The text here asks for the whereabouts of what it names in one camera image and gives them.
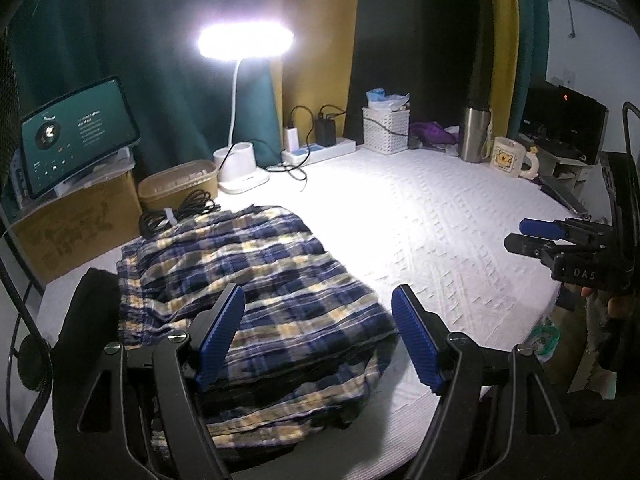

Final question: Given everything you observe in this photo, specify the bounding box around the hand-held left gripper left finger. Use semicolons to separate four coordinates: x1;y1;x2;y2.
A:
75;282;246;480

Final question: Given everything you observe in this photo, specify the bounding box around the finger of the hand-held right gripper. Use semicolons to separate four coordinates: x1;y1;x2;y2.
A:
520;218;601;243
505;233;566;263

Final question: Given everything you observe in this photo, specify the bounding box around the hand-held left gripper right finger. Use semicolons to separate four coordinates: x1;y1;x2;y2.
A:
391;285;571;480

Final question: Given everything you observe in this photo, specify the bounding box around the blue yellow plaid shirt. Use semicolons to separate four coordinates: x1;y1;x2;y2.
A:
116;205;398;448

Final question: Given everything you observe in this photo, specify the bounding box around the person's right hand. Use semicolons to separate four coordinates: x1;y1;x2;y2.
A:
580;287;628;320

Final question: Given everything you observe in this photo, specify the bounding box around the grey computer desk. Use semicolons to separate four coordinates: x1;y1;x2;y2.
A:
517;132;593;201

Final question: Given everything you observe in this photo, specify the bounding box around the green white plastic bag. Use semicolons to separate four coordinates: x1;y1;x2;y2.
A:
529;321;563;361

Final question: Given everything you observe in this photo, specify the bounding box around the cream bear print mug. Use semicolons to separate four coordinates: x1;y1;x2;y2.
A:
490;136;541;181

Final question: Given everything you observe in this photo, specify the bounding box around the white textured tablecloth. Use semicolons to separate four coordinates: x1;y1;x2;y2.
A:
30;147;563;480

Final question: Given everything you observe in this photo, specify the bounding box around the black monitor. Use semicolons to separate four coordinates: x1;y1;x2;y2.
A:
519;84;609;166

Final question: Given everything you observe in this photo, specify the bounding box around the stainless steel tumbler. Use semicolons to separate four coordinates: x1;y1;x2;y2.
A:
460;106;493;163

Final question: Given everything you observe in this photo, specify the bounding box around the black cloth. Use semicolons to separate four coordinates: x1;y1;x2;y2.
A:
52;267;166;480

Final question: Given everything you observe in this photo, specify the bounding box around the purple cloth pouch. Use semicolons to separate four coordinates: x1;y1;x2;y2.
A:
409;121;458;148

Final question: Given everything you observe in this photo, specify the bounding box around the beige lidded container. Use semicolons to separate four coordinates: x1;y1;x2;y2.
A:
137;159;219;211

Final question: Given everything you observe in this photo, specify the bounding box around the white plastic basket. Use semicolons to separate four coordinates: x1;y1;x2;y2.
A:
362;106;411;155

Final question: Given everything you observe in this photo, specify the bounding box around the brown cardboard box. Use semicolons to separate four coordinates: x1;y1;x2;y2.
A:
10;157;143;286

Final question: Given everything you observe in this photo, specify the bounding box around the clear plastic bag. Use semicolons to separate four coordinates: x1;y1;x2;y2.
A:
367;92;411;112

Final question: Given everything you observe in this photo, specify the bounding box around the teal curtain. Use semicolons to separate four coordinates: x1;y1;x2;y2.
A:
5;0;286;196
510;0;551;131

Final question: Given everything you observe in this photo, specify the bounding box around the yellow curtain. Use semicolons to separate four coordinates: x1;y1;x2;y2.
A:
270;0;361;148
467;0;521;141

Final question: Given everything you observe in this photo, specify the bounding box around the white power strip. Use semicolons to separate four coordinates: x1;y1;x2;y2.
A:
281;140;357;166

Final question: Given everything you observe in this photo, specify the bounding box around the black charger brick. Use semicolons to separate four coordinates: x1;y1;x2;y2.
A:
314;117;336;147

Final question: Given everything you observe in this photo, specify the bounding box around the dark window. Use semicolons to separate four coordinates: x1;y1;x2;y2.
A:
345;0;496;136

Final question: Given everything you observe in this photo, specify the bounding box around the tablet with teal screen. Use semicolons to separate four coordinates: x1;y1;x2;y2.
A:
20;76;142;200

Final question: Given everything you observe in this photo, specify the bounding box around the white desk lamp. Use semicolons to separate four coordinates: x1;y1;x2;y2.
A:
197;22;295;195

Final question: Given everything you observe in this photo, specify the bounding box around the black coiled cable bundle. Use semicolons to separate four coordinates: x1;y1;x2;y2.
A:
139;189;222;236

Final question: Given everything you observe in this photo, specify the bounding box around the black charging cable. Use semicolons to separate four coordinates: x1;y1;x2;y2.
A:
317;105;416;138
267;105;313;183

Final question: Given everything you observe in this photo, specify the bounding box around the black wire stand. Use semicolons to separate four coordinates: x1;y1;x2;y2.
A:
0;220;53;461

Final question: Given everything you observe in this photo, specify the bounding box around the white wall conduit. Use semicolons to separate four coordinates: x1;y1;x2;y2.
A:
547;0;631;23

